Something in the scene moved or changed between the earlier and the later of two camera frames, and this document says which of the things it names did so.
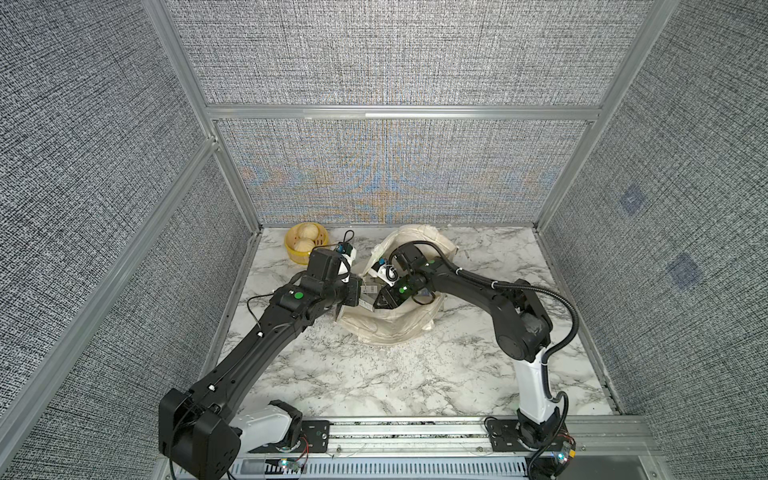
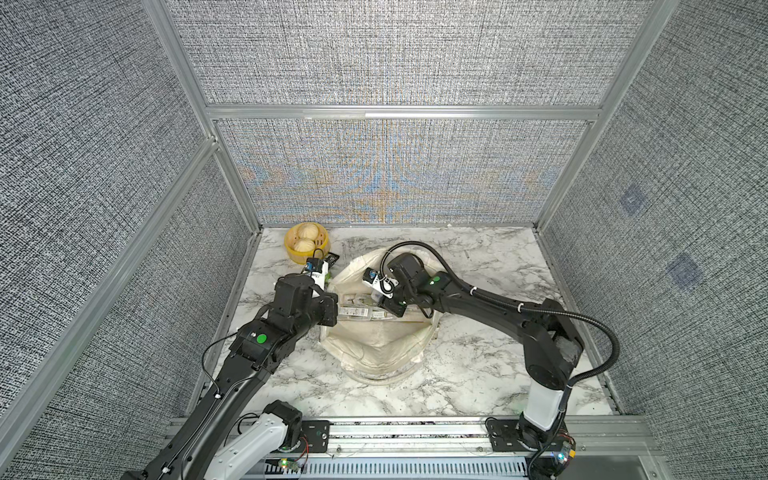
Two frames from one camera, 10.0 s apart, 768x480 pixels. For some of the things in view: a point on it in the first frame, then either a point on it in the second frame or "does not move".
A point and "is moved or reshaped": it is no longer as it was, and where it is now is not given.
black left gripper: [353, 283] to [329, 302]
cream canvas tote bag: [384, 326] is moved or reshaped
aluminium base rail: [452, 448] does not move
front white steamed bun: [303, 244] does not move
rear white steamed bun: [309, 231] does not move
